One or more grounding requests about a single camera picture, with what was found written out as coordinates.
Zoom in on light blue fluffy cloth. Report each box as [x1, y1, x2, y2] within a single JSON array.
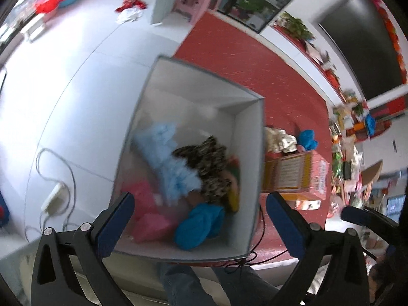
[[132, 122, 203, 206]]

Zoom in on pink sponge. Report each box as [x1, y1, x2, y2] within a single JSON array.
[[132, 213, 178, 243]]

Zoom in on blue plastic bag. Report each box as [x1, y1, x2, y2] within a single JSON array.
[[365, 114, 377, 138]]

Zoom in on person's jeans leg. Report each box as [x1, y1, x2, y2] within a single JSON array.
[[159, 261, 282, 306]]

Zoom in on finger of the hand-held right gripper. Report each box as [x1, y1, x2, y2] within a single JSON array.
[[340, 206, 400, 246]]

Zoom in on pile of assorted goods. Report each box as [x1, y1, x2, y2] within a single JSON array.
[[329, 92, 408, 219]]

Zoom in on green potted plant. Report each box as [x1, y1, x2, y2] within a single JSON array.
[[277, 11, 315, 41]]

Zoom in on cream plush cloth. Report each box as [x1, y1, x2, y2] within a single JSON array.
[[264, 127, 283, 153]]

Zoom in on white cardboard box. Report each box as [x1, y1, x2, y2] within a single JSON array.
[[110, 56, 266, 261]]

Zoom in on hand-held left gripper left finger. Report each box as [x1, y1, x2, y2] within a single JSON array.
[[31, 192, 136, 306]]

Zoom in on pink printed box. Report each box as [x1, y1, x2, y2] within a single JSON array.
[[261, 151, 331, 202]]

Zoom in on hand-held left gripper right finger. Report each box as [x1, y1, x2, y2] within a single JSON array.
[[266, 192, 371, 306]]

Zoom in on black television screen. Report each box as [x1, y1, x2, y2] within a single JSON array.
[[318, 0, 408, 101]]

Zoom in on white polka dot cloth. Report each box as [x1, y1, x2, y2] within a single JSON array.
[[280, 133, 299, 154]]

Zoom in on pink cloth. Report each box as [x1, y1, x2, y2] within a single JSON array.
[[120, 180, 154, 221]]

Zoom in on leopard print cloth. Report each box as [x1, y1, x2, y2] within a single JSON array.
[[172, 135, 234, 203]]

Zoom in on blue knitted cloth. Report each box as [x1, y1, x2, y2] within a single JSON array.
[[174, 204, 225, 251], [298, 129, 319, 151]]

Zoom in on black cable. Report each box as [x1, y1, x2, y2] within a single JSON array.
[[223, 204, 298, 269]]

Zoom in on red cloth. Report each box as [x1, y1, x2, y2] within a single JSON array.
[[115, 0, 147, 13]]

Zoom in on small white red box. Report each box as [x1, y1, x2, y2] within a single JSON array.
[[295, 199, 322, 211]]

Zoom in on white power strip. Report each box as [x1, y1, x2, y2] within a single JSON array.
[[34, 147, 78, 233]]

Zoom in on white crumpled cloth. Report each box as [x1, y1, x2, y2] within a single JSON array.
[[116, 8, 144, 25]]

